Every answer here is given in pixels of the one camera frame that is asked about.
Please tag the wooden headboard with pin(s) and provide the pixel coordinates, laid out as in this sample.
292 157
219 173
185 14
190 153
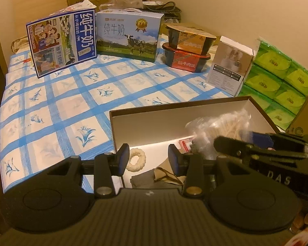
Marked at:
41 0

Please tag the milk carton box with cow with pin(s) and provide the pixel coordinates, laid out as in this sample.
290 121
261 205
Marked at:
128 35

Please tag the red lid instant meal bowl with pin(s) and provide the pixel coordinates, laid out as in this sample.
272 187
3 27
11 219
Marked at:
184 61

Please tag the brown cardboard storage box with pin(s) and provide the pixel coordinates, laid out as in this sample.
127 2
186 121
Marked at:
148 123

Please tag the beige sock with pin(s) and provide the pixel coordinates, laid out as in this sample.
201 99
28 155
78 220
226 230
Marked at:
164 174

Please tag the blue checked bedsheet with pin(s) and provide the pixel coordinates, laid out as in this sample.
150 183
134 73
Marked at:
66 107

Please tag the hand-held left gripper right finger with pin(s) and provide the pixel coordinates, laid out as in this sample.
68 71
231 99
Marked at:
173 158

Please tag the floral beige pillow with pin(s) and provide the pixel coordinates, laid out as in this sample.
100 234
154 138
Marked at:
19 44

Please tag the blue cartoon milk carton box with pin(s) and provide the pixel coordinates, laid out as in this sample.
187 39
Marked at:
61 43

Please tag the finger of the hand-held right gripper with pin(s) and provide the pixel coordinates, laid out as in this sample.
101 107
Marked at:
261 139
228 144

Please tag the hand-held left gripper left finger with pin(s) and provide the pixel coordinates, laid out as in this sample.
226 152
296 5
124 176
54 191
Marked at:
124 156

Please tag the stack of green tissue packs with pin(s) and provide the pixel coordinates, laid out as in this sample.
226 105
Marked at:
272 82

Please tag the grey cloth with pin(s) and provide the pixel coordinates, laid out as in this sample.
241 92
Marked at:
143 180

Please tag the white box with photo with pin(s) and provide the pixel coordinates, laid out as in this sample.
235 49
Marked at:
228 66

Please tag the dark woven bag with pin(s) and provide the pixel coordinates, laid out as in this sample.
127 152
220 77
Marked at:
166 10

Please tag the red and white packet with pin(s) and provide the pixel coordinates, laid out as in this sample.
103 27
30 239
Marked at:
186 144

